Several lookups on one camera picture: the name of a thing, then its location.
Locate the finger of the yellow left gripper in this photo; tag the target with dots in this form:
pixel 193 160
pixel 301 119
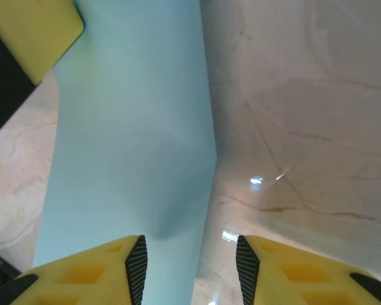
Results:
pixel 35 31

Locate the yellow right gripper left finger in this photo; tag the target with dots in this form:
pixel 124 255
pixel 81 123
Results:
pixel 92 279

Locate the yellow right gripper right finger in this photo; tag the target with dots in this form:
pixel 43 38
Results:
pixel 298 279

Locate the light blue paper sheet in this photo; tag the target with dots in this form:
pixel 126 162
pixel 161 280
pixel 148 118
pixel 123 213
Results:
pixel 130 127

